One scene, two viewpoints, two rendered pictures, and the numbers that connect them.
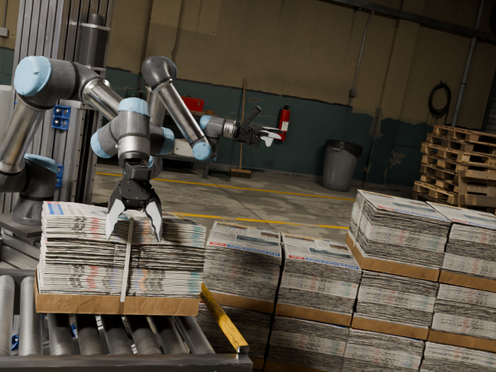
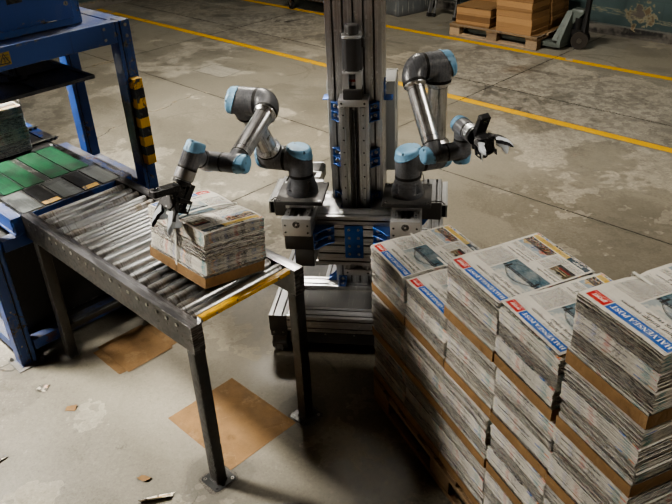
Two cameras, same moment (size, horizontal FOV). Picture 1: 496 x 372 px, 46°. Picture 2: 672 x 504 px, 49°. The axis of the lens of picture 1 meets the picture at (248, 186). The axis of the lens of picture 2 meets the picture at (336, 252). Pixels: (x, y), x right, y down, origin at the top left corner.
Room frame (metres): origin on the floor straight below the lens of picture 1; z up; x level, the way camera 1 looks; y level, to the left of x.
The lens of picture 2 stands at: (0.96, -2.22, 2.33)
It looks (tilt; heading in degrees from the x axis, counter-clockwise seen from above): 31 degrees down; 68
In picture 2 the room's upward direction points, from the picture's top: 3 degrees counter-clockwise
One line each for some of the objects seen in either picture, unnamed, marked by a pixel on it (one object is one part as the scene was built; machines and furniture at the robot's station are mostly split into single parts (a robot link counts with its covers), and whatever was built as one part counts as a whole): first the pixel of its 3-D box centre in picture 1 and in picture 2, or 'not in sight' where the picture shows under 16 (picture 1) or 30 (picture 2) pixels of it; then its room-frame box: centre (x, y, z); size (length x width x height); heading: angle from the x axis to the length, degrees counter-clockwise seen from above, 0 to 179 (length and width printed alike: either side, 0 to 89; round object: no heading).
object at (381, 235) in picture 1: (393, 233); (517, 295); (2.25, -0.60, 0.95); 0.38 x 0.29 x 0.23; 1
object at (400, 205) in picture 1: (401, 204); (520, 265); (2.25, -0.60, 1.06); 0.37 x 0.29 x 0.01; 1
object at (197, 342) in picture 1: (184, 321); (235, 292); (1.47, 0.10, 0.77); 0.47 x 0.05 x 0.05; 22
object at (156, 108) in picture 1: (153, 119); (436, 111); (2.55, 0.46, 1.19); 0.15 x 0.12 x 0.55; 175
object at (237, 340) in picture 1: (217, 311); (246, 293); (1.49, 0.02, 0.81); 0.43 x 0.03 x 0.02; 22
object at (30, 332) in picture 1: (30, 319); (177, 258); (1.32, 0.46, 0.77); 0.47 x 0.05 x 0.05; 22
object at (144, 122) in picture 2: not in sight; (142, 121); (1.40, 1.41, 1.05); 0.05 x 0.05 x 0.45; 22
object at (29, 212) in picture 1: (35, 206); (301, 181); (1.99, 0.73, 0.87); 0.15 x 0.15 x 0.10
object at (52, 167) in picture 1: (37, 174); (298, 158); (1.98, 0.73, 0.98); 0.13 x 0.12 x 0.14; 138
